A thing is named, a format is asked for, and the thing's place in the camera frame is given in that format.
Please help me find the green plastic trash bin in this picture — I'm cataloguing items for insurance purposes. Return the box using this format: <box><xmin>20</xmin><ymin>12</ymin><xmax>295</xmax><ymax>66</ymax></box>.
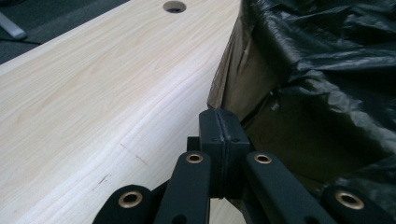
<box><xmin>241</xmin><ymin>90</ymin><xmax>384</xmax><ymax>200</ymax></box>

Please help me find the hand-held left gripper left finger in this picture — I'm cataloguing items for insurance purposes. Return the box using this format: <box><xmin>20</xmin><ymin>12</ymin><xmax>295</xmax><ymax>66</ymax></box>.
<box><xmin>198</xmin><ymin>107</ymin><xmax>226</xmax><ymax>199</ymax></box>

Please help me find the black plastic garbage bag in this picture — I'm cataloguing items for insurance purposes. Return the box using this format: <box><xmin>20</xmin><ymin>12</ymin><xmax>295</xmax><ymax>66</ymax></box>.
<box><xmin>206</xmin><ymin>0</ymin><xmax>396</xmax><ymax>218</ymax></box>

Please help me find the white metal stand frame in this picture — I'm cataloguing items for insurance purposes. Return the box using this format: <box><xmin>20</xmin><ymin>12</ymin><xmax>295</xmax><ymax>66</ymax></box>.
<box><xmin>0</xmin><ymin>11</ymin><xmax>28</xmax><ymax>41</ymax></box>

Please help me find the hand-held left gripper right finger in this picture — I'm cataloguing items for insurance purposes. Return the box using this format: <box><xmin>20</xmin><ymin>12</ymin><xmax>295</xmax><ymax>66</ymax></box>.
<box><xmin>218</xmin><ymin>107</ymin><xmax>252</xmax><ymax>200</ymax></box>

